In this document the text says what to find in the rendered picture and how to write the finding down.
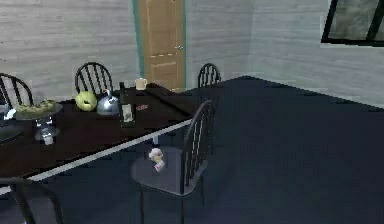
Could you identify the cream mug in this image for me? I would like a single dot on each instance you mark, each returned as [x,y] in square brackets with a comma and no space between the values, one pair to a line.
[140,83]

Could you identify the silver kettle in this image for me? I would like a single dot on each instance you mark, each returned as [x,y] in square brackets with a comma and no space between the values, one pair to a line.
[107,104]

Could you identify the black spindle-back chair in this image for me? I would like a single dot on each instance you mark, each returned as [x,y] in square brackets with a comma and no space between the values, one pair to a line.
[23,196]
[208,75]
[93,78]
[16,90]
[191,146]

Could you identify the small pale figurine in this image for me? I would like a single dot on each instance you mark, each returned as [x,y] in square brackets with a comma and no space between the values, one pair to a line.
[156,158]

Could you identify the wooden room door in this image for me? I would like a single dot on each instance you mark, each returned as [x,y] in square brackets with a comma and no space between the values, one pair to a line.
[163,43]

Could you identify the dark wine bottle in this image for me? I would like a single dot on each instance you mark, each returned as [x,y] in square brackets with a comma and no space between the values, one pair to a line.
[126,111]

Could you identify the green apple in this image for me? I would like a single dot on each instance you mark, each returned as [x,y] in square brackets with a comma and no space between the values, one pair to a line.
[86,100]

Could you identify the black framed window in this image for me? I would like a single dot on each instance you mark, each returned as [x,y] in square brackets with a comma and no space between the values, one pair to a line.
[353,20]

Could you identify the dark brown dining table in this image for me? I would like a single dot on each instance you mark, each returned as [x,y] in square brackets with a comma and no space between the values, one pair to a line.
[83,136]

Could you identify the dark round plate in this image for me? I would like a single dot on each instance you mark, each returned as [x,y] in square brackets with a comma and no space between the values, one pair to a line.
[8,131]

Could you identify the small red flat object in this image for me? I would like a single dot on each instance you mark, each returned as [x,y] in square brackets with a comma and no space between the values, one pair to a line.
[142,107]

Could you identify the glass stand with lettuce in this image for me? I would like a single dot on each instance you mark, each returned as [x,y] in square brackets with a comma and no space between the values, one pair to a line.
[38,111]

